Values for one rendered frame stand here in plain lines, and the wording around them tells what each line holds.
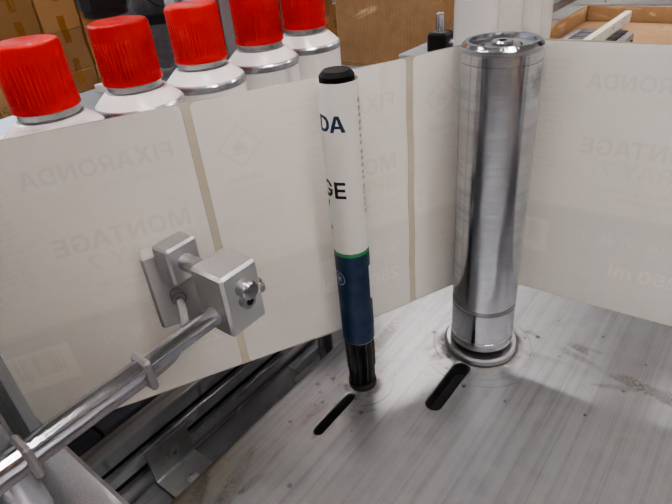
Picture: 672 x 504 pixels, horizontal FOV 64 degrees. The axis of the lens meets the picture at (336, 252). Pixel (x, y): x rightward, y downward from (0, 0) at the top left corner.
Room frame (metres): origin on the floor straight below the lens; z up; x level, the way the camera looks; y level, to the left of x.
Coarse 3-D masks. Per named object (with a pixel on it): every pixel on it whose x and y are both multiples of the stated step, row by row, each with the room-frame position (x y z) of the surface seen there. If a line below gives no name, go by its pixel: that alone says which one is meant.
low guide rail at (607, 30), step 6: (624, 12) 1.07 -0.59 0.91; (630, 12) 1.07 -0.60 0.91; (618, 18) 1.03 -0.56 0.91; (624, 18) 1.04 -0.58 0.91; (630, 18) 1.08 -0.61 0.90; (606, 24) 0.99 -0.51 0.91; (612, 24) 0.98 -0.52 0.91; (618, 24) 1.02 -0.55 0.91; (624, 24) 1.05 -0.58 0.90; (600, 30) 0.95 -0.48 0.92; (606, 30) 0.96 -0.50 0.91; (612, 30) 0.99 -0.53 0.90; (588, 36) 0.91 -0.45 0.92; (594, 36) 0.91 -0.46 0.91; (600, 36) 0.93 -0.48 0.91; (606, 36) 0.96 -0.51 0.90
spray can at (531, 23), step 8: (528, 0) 0.74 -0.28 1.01; (536, 0) 0.74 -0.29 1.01; (528, 8) 0.74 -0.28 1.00; (536, 8) 0.74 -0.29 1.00; (528, 16) 0.74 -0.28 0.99; (536, 16) 0.74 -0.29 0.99; (528, 24) 0.74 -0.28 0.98; (536, 24) 0.74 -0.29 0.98; (528, 32) 0.74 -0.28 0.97; (536, 32) 0.74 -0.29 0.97
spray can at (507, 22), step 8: (504, 0) 0.69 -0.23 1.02; (512, 0) 0.69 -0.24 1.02; (520, 0) 0.69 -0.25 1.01; (504, 8) 0.69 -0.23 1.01; (512, 8) 0.69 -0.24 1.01; (520, 8) 0.69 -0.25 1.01; (504, 16) 0.69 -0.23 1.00; (512, 16) 0.69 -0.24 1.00; (520, 16) 0.70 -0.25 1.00; (504, 24) 0.69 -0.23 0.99; (512, 24) 0.69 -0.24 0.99; (520, 24) 0.70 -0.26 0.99
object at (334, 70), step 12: (324, 72) 0.23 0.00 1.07; (336, 72) 0.23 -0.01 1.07; (348, 72) 0.23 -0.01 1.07; (348, 348) 0.23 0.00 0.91; (360, 348) 0.23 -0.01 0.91; (372, 348) 0.23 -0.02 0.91; (348, 360) 0.23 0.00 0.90; (360, 360) 0.23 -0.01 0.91; (372, 360) 0.23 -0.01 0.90; (360, 372) 0.23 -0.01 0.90; (372, 372) 0.23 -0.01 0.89; (360, 384) 0.23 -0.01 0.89; (372, 384) 0.23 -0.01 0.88
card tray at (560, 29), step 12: (576, 12) 1.37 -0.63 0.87; (588, 12) 1.43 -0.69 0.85; (600, 12) 1.41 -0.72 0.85; (612, 12) 1.39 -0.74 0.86; (636, 12) 1.36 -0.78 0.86; (648, 12) 1.34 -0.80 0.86; (660, 12) 1.32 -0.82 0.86; (564, 24) 1.31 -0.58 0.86; (576, 24) 1.38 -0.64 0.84; (588, 24) 1.39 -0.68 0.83; (600, 24) 1.37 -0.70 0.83; (636, 24) 1.33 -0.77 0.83; (648, 24) 1.32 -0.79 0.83; (660, 24) 1.31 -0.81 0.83; (552, 36) 1.25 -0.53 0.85; (564, 36) 1.29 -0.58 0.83; (636, 36) 1.22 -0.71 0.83; (648, 36) 1.21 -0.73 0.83; (660, 36) 1.20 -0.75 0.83
